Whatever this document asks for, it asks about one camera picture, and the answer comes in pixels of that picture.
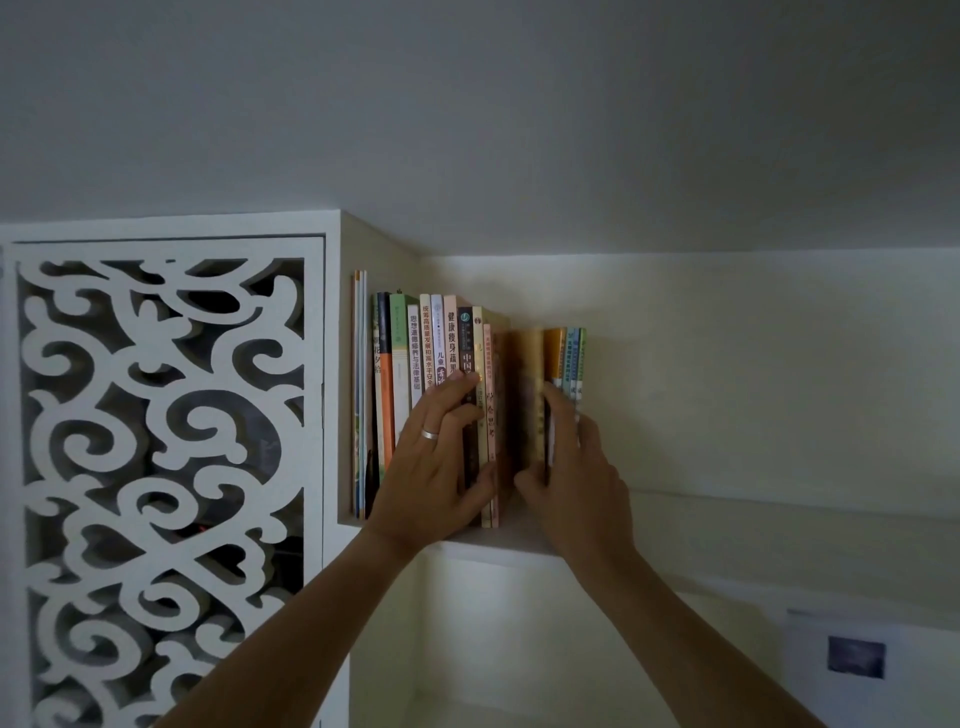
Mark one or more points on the person's right hand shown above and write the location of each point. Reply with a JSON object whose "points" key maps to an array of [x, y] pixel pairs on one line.
{"points": [[585, 502]]}

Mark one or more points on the person's left hand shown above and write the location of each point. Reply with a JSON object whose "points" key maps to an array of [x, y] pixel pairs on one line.
{"points": [[420, 487]]}

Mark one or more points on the person's left thumb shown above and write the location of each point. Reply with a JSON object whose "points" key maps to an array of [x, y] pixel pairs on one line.
{"points": [[484, 499]]}

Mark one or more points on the person's right thumb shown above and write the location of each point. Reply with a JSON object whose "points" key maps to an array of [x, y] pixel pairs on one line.
{"points": [[529, 491]]}

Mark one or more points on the yellow-brown book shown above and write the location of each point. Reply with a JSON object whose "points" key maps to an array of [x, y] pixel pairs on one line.
{"points": [[525, 375]]}

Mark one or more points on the row of books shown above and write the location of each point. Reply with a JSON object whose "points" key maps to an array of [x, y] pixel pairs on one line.
{"points": [[397, 360]]}

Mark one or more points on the person's right forearm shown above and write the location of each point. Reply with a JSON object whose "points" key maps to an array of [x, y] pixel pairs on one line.
{"points": [[675, 645]]}

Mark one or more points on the person's left forearm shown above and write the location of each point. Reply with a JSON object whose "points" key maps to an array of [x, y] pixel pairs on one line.
{"points": [[300, 637]]}

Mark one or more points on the white bookcase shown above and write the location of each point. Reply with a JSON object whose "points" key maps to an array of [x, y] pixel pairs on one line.
{"points": [[335, 375]]}

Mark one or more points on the white carved lattice door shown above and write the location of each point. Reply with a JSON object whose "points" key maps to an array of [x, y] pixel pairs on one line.
{"points": [[313, 375]]}

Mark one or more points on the white paper with dark picture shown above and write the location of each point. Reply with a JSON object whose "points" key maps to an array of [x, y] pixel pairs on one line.
{"points": [[810, 675]]}

